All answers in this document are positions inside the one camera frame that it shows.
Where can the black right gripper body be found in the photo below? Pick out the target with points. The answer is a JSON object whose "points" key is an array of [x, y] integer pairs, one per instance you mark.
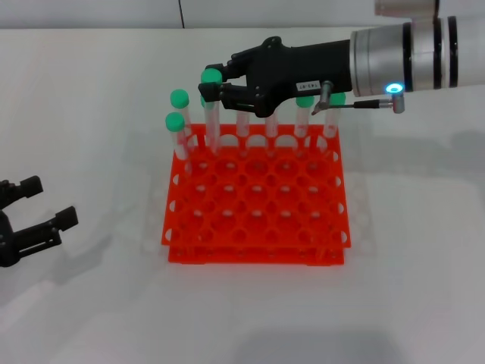
{"points": [[288, 72]]}

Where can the clear tube green cap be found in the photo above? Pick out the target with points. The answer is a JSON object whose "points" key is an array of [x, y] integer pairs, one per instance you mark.
{"points": [[338, 99], [271, 127], [211, 77], [242, 125], [202, 102], [174, 121], [303, 101], [179, 98]]}

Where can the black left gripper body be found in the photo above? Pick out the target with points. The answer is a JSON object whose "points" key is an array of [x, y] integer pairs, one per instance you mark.
{"points": [[7, 242]]}

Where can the orange test tube rack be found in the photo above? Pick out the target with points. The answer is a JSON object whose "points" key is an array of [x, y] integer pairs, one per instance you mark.
{"points": [[265, 212]]}

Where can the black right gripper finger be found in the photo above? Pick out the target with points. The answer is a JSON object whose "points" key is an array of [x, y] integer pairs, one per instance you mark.
{"points": [[212, 92], [236, 68]]}

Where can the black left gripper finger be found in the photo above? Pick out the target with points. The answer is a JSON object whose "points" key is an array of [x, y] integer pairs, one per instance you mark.
{"points": [[66, 218], [30, 187]]}

